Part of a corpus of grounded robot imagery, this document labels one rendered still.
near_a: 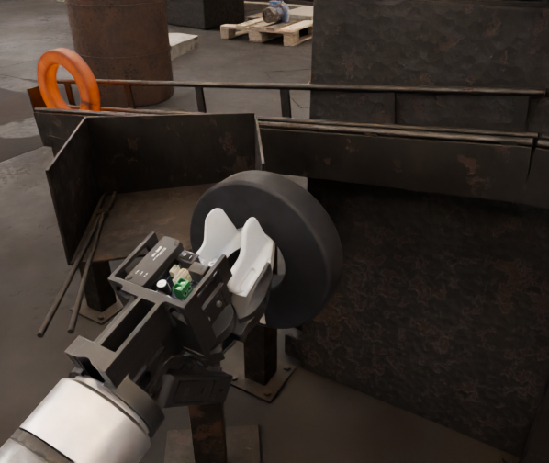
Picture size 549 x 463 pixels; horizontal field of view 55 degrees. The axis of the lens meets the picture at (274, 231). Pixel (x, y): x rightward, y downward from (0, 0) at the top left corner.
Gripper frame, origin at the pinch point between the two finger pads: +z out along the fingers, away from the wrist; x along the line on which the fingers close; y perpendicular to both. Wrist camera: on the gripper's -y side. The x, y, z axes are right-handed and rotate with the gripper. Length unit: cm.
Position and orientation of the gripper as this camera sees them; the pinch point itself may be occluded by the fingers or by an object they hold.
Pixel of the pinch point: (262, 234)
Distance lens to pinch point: 48.9
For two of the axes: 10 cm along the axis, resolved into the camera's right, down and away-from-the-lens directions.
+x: -8.6, -2.4, 4.5
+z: 4.9, -6.6, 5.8
